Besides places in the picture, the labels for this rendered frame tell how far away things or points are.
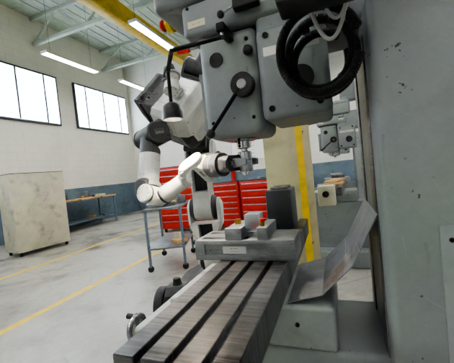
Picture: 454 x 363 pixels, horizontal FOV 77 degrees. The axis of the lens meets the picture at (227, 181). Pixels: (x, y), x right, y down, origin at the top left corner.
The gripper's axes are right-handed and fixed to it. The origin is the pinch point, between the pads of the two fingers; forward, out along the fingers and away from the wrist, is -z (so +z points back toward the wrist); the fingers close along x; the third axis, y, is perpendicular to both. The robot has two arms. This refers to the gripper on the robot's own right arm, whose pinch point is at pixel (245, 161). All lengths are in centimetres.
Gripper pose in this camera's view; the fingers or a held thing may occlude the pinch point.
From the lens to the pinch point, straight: 97.6
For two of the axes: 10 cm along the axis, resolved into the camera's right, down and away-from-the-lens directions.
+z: -7.0, 0.4, 7.2
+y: 1.0, 9.9, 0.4
